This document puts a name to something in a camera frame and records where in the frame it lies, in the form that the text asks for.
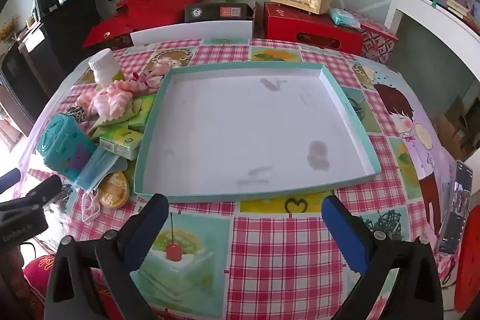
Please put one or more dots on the blue face mask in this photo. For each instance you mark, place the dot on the blue face mask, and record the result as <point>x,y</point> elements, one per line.
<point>95,168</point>

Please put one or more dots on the red gift bag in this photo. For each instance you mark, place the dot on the red gift bag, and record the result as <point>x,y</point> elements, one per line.
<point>150,9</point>

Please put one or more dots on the light green cloth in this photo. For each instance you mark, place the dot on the light green cloth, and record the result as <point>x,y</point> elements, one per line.
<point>140,110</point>

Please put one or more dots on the pink floral scrunchie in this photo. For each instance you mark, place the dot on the pink floral scrunchie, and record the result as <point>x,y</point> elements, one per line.
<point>163,69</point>

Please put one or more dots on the teal shallow cardboard tray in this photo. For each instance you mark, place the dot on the teal shallow cardboard tray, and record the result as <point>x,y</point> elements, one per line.
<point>243,125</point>

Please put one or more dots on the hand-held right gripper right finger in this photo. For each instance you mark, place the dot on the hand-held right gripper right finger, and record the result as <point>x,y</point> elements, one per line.
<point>343,230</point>

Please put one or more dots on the green tissue pack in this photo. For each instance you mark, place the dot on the green tissue pack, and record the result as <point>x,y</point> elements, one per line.
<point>120,142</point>

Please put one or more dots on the leopard print scrunchie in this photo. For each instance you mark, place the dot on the leopard print scrunchie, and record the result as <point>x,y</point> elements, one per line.
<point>78,113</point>

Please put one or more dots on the white shelf unit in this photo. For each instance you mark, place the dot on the white shelf unit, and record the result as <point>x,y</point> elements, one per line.
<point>431,10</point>

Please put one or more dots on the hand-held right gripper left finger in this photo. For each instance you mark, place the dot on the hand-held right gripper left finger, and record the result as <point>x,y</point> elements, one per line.
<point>146,230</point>

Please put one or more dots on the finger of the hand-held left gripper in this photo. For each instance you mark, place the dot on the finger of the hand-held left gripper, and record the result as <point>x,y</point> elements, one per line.
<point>9,179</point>
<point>43,188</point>

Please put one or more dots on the pink checkered printed tablecloth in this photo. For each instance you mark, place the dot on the pink checkered printed tablecloth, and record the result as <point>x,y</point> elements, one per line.
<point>285,248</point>

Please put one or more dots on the gold round packet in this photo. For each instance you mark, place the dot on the gold round packet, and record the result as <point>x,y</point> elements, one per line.
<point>112,188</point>

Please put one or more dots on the black flat box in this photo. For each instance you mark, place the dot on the black flat box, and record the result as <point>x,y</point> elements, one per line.
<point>213,12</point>

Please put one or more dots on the white plastic bottle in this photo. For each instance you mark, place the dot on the white plastic bottle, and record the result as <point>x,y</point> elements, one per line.
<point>103,67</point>

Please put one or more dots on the brown cardboard boxes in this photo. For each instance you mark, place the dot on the brown cardboard boxes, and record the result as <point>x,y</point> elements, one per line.
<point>452,128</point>

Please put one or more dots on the dark low cabinet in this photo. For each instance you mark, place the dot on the dark low cabinet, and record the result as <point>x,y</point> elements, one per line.
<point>33,80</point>

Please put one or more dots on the white chair back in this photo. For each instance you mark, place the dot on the white chair back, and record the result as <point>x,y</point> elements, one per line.
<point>187,32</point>

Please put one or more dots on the blue wet wipes pack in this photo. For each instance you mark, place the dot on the blue wet wipes pack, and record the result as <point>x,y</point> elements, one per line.
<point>343,17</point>

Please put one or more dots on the red plastic stool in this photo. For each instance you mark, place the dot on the red plastic stool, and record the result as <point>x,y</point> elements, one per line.
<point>470,260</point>

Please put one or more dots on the red patterned box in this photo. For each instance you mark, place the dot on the red patterned box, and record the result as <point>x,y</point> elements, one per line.
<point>377,42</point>

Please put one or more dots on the red embroidered cushion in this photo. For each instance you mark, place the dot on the red embroidered cushion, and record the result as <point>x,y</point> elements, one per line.
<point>37,275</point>

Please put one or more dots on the black cabinet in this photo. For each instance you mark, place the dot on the black cabinet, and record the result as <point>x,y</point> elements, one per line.
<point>71,27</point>

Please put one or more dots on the red cardboard box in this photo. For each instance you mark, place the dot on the red cardboard box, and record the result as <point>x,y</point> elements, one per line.
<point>285,24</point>

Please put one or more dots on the pink fluffy towel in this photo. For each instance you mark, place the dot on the pink fluffy towel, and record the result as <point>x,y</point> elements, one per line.
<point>112,98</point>

